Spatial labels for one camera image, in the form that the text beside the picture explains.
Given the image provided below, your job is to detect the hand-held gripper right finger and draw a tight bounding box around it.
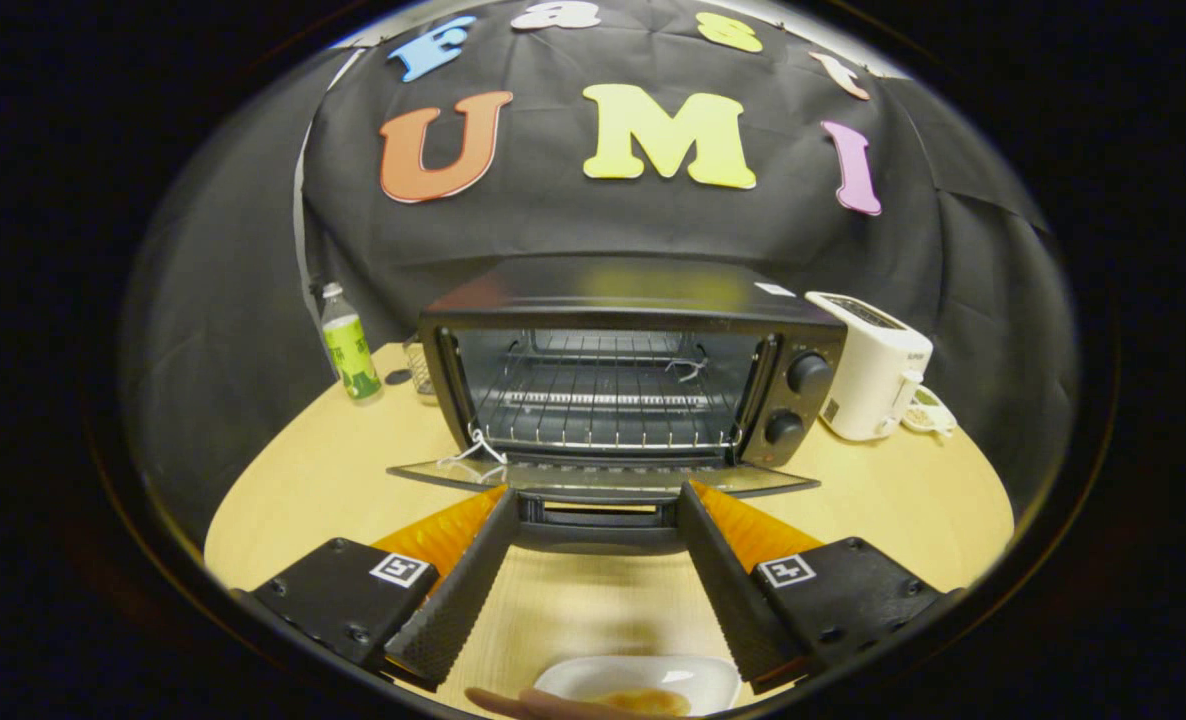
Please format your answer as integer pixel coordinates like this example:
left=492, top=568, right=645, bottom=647
left=676, top=480, right=966, bottom=693

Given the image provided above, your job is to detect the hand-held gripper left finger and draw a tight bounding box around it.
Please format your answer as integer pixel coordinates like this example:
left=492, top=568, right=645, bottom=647
left=233, top=485, right=521, bottom=691

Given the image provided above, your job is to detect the round golden bread bun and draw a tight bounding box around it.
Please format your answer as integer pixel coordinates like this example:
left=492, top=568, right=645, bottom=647
left=593, top=688, right=692, bottom=717

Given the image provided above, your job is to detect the black toaster oven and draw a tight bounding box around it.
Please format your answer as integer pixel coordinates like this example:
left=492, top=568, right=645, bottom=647
left=388, top=255, right=849, bottom=556

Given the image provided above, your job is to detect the white pop-up toaster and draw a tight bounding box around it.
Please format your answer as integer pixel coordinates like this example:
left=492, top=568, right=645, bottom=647
left=805, top=290, right=936, bottom=443

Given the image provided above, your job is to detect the white plate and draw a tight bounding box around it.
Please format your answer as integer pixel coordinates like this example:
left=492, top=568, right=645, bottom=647
left=533, top=655, right=742, bottom=717

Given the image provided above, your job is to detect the small clear glass jar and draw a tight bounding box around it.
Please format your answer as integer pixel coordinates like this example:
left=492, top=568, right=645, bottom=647
left=403, top=335, right=440, bottom=403

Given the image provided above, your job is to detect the green label plastic bottle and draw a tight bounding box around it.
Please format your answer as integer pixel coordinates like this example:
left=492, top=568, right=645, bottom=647
left=319, top=282, right=384, bottom=403

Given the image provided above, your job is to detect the small white kitchen timer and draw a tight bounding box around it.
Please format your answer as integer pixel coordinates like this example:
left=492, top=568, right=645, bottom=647
left=901, top=385, right=959, bottom=439

